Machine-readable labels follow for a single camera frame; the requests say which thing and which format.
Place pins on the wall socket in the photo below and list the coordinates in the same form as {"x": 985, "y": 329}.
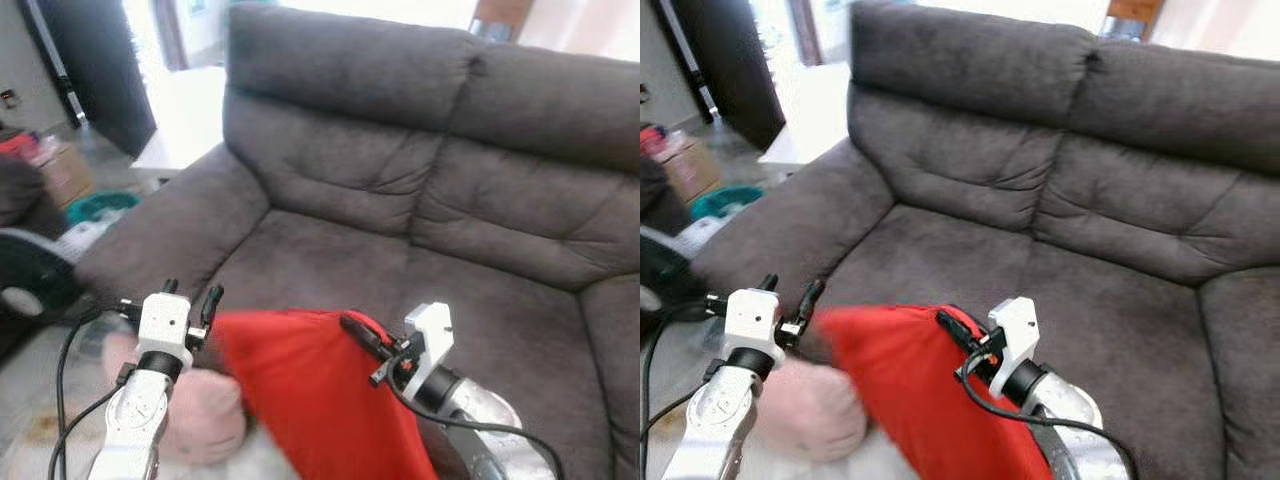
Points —
{"x": 8, "y": 98}

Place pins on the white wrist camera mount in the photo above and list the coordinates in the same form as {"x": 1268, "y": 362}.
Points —
{"x": 430, "y": 335}
{"x": 750, "y": 320}
{"x": 163, "y": 320}
{"x": 1015, "y": 335}

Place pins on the black floor fan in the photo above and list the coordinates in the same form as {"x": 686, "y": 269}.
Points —
{"x": 30, "y": 265}
{"x": 660, "y": 275}

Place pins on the red pillow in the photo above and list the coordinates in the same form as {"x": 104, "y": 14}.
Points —
{"x": 300, "y": 400}
{"x": 920, "y": 400}

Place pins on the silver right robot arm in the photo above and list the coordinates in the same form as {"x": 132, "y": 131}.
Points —
{"x": 1075, "y": 410}
{"x": 485, "y": 405}

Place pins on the dark door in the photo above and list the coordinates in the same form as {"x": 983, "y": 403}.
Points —
{"x": 95, "y": 70}
{"x": 730, "y": 65}

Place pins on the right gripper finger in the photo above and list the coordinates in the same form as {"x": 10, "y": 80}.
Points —
{"x": 364, "y": 334}
{"x": 957, "y": 329}

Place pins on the red packaged box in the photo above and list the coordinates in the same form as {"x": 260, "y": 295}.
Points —
{"x": 18, "y": 145}
{"x": 652, "y": 138}

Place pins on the white table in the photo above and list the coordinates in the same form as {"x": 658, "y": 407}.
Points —
{"x": 185, "y": 120}
{"x": 810, "y": 115}

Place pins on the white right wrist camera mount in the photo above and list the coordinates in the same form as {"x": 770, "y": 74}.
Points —
{"x": 430, "y": 335}
{"x": 1015, "y": 335}

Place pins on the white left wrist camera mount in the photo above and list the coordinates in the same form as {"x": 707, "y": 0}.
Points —
{"x": 163, "y": 320}
{"x": 750, "y": 320}

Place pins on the teal plastic basket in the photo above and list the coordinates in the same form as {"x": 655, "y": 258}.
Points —
{"x": 725, "y": 200}
{"x": 100, "y": 203}

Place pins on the brown wooden furniture piece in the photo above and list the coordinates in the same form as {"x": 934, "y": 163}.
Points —
{"x": 502, "y": 15}
{"x": 1135, "y": 14}

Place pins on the small brown cardboard box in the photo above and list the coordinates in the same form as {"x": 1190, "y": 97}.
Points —
{"x": 692, "y": 170}
{"x": 68, "y": 175}

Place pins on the short grey fabric sofa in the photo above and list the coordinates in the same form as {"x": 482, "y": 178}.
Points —
{"x": 1050, "y": 200}
{"x": 400, "y": 200}

